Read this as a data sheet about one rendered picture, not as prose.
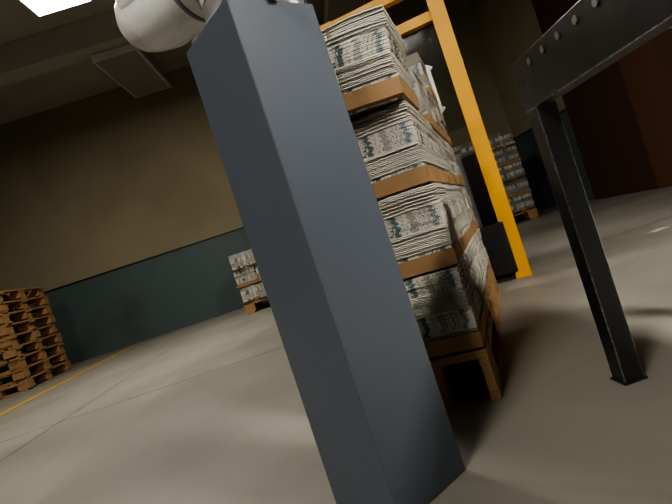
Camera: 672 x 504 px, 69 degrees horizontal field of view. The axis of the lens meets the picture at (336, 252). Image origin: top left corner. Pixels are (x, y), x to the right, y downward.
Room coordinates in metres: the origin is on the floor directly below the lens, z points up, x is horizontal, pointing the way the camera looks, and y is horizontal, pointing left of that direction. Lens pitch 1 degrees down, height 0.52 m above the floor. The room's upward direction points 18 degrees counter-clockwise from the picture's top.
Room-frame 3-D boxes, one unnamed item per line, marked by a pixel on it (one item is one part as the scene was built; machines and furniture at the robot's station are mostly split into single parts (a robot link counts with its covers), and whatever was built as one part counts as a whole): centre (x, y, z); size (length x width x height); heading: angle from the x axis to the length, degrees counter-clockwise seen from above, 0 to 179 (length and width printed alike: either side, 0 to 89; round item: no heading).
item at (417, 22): (2.97, -0.70, 1.62); 0.75 x 0.06 x 0.06; 70
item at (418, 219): (1.88, -0.31, 0.42); 1.17 x 0.39 x 0.83; 160
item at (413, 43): (2.99, -0.71, 1.27); 0.57 x 0.01 x 0.65; 70
